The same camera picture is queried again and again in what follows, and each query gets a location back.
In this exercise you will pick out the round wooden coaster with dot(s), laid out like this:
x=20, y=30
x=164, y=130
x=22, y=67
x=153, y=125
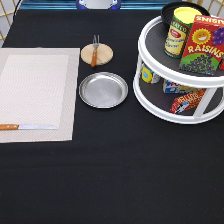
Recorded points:
x=104, y=54

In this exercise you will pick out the wooden handled fork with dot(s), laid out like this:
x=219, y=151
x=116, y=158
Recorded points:
x=96, y=40

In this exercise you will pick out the red raisins box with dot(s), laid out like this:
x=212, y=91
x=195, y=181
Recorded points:
x=204, y=49

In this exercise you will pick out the yellow blue small carton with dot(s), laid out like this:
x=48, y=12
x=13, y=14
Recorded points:
x=148, y=75

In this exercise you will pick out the white blue food box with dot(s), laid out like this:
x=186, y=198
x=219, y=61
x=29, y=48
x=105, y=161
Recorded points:
x=172, y=87

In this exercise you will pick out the round silver metal plate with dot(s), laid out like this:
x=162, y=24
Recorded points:
x=103, y=90

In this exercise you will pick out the red orange snack box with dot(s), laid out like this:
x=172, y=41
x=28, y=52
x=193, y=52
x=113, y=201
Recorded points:
x=187, y=101

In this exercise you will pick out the beige woven placemat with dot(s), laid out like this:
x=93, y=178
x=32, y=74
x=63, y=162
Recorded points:
x=38, y=87

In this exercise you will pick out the wooden handled knife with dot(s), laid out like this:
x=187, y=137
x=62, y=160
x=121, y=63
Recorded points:
x=25, y=127

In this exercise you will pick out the white two-tier turntable rack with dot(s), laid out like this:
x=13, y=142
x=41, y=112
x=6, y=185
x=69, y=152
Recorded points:
x=151, y=52

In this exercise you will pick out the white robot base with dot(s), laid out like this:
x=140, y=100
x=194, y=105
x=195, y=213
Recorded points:
x=98, y=4

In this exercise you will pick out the yellow lidded green can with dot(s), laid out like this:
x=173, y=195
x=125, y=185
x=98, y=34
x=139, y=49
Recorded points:
x=181, y=23

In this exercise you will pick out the black bowl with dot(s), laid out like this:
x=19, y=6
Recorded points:
x=168, y=10

